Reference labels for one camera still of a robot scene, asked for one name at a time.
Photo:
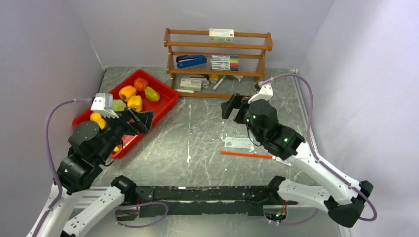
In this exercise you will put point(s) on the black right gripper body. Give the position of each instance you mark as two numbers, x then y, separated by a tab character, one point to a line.
244	109

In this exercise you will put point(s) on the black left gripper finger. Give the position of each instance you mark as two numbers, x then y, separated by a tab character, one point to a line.
143	119
138	127

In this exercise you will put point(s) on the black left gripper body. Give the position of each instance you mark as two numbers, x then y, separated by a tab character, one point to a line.
115	129

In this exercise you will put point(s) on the clear zip top bag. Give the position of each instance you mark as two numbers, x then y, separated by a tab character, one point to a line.
236	140

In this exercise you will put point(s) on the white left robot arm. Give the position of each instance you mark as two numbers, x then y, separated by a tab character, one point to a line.
90	148

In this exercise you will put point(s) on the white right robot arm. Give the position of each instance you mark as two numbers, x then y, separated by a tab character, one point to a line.
343	198

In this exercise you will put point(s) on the yellow pear squash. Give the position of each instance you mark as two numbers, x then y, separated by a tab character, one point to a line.
97	118

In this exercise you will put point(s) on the green round cabbage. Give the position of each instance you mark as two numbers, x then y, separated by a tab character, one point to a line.
118	105

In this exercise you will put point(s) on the yellow green mango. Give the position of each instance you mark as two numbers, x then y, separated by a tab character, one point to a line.
151	94

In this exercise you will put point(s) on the green white marker pen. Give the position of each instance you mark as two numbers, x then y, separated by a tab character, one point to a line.
219	82

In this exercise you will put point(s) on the yellow orange bell pepper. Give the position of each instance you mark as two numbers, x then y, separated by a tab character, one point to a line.
127	92

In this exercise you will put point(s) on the orange red pepper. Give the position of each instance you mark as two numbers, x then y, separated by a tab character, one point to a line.
140	84

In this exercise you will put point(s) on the pack of coloured markers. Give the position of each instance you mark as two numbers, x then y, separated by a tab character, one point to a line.
224	62

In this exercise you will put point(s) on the white staples box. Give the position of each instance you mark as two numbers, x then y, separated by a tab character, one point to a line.
191	84

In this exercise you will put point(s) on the wooden three-tier shelf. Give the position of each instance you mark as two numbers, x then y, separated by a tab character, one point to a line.
201	66

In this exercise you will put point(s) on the blue stapler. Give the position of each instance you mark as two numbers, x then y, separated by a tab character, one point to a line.
186	61

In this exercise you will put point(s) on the white box on top shelf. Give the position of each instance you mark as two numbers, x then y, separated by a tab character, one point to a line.
221	35

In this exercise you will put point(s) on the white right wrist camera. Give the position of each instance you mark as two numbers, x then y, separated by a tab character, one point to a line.
264	92

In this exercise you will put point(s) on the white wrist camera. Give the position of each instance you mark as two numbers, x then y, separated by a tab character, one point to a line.
264	92
103	105

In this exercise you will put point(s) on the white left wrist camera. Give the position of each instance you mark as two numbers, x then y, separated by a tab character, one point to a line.
103	105

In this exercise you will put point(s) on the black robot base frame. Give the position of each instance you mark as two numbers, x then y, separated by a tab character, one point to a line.
153	201

